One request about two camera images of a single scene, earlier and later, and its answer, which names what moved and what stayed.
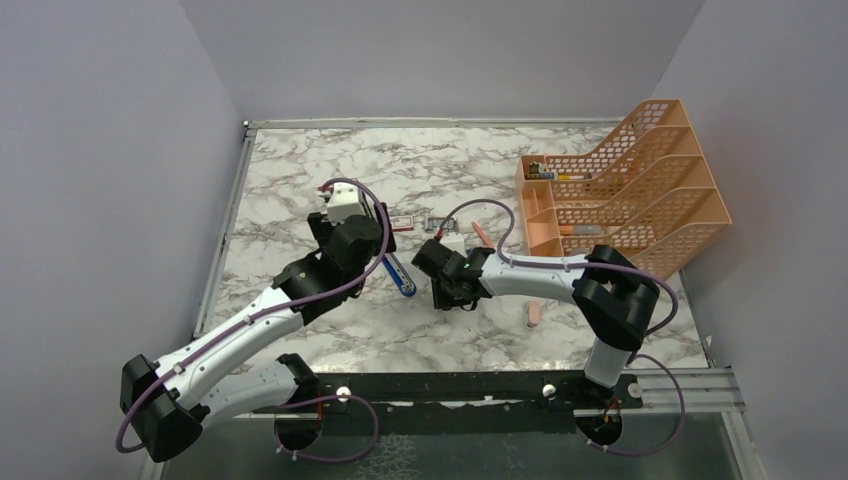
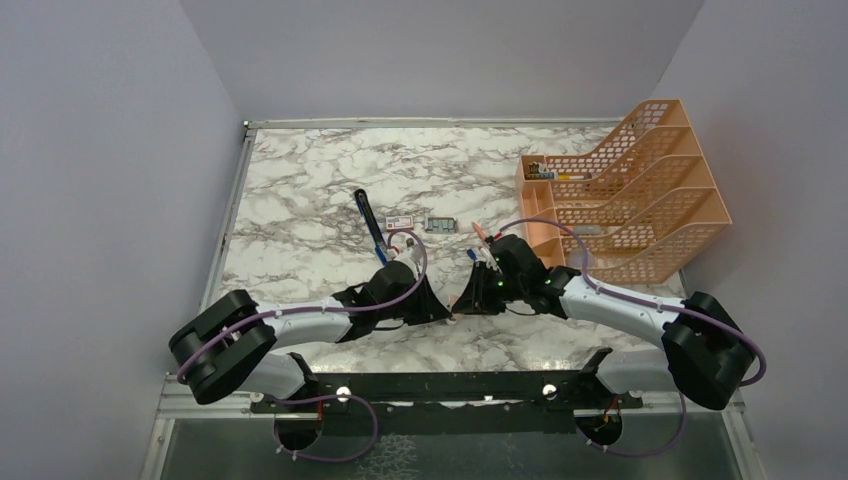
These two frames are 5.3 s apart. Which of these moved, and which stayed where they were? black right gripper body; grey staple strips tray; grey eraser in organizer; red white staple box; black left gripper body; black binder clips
Moved: black right gripper body; black left gripper body
Stayed: black binder clips; red white staple box; grey staple strips tray; grey eraser in organizer
